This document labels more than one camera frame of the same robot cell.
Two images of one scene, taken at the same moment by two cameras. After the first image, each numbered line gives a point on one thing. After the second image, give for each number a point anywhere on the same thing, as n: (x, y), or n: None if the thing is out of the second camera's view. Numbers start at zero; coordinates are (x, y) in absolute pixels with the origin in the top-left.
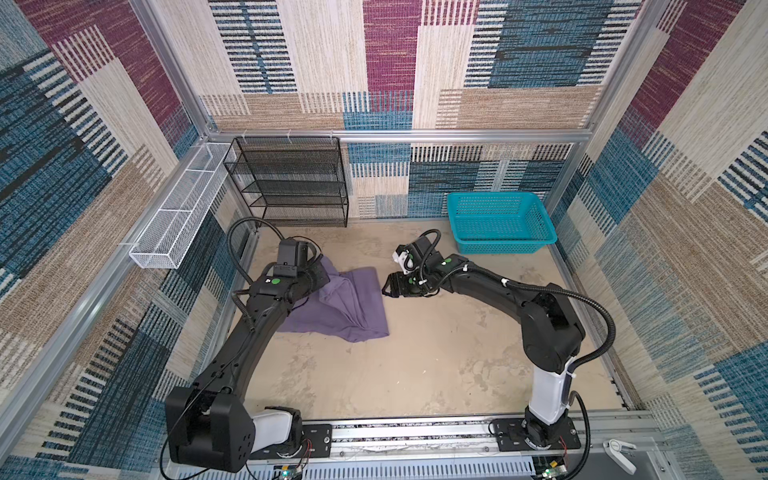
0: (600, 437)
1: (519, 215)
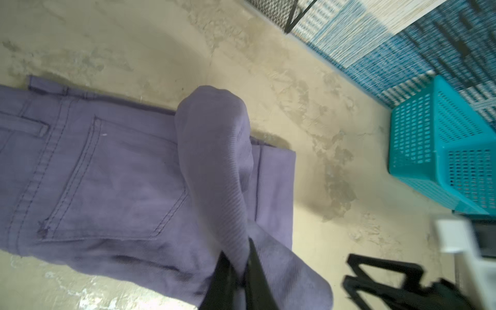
0: None
1: (440, 139)
